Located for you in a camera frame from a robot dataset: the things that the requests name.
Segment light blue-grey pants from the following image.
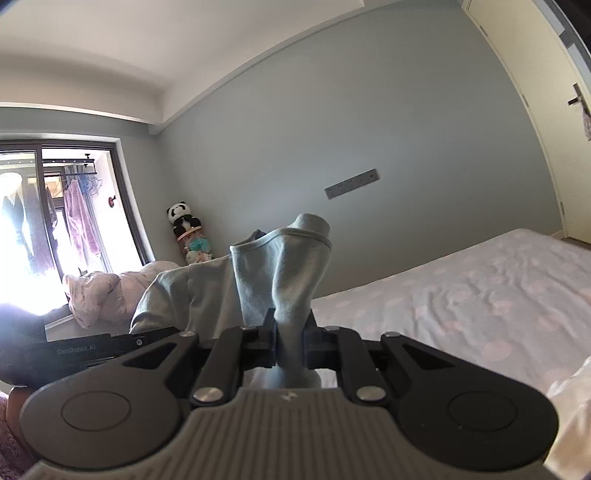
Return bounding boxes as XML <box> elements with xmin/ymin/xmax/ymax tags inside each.
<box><xmin>130</xmin><ymin>213</ymin><xmax>332</xmax><ymax>389</ymax></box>

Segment orange-red fuzzy garment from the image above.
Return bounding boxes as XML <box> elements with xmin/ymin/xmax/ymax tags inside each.
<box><xmin>0</xmin><ymin>395</ymin><xmax>35</xmax><ymax>480</ymax></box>

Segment clear tube of plush toys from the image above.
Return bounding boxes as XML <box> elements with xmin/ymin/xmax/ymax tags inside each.
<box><xmin>177</xmin><ymin>227</ymin><xmax>212</xmax><ymax>265</ymax></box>

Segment panda plush toy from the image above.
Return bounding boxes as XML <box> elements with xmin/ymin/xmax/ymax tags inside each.
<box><xmin>166</xmin><ymin>202</ymin><xmax>201</xmax><ymax>238</ymax></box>

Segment hanging purple laundry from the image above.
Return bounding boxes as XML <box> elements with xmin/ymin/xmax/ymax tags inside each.
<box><xmin>63</xmin><ymin>178</ymin><xmax>100</xmax><ymax>264</ymax></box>

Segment window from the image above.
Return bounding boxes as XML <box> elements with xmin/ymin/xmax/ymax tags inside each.
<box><xmin>1</xmin><ymin>139</ymin><xmax>153</xmax><ymax>316</ymax></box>

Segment pink polka dot bedsheet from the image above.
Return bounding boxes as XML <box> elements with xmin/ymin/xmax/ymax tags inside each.
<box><xmin>312</xmin><ymin>229</ymin><xmax>590</xmax><ymax>392</ymax></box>

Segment white cabinet door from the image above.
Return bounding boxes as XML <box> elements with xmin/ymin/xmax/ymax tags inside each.
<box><xmin>463</xmin><ymin>0</ymin><xmax>590</xmax><ymax>243</ymax></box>

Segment grey wall switch panel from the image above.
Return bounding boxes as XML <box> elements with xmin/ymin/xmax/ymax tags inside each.
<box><xmin>325</xmin><ymin>169</ymin><xmax>380</xmax><ymax>199</ymax></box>

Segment door handle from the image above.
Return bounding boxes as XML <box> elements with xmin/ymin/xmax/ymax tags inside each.
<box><xmin>567</xmin><ymin>83</ymin><xmax>589</xmax><ymax>115</ymax></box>

